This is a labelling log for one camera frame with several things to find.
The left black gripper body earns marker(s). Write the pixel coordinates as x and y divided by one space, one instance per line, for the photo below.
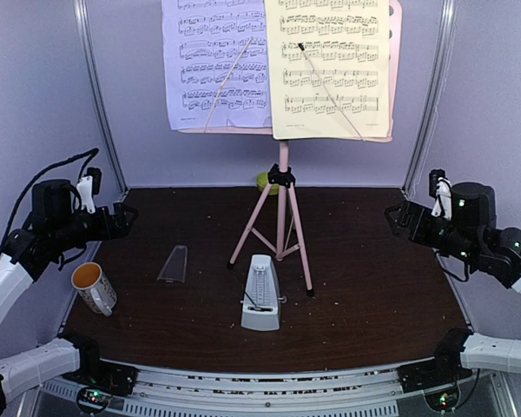
102 229

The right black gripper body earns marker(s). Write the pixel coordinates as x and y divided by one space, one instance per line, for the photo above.
421 234

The clear metronome front cover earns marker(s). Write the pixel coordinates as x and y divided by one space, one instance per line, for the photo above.
174 268

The grey metronome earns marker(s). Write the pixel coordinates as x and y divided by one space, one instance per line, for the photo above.
260 308

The yellowed sheet music paper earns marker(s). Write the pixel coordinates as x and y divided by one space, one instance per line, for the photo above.
329 67

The lavender sheet music paper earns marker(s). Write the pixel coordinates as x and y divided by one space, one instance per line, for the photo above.
215 64

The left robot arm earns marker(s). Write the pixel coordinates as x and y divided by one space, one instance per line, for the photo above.
63 217

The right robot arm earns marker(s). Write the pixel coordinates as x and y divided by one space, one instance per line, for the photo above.
462 224

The patterned mug orange inside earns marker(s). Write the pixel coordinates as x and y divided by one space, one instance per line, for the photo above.
94 288

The green bowl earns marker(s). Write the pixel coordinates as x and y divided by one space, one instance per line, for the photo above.
262 182

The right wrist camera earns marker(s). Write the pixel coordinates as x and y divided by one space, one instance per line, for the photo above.
440 190

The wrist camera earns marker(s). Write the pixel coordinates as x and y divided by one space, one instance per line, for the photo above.
440 190
88 186

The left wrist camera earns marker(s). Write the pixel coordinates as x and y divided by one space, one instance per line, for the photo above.
88 186

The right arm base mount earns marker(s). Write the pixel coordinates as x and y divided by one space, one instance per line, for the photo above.
434 369

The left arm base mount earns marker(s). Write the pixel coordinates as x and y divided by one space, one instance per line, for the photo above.
109 377

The aluminium front rail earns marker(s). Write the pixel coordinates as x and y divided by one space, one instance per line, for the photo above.
366 391

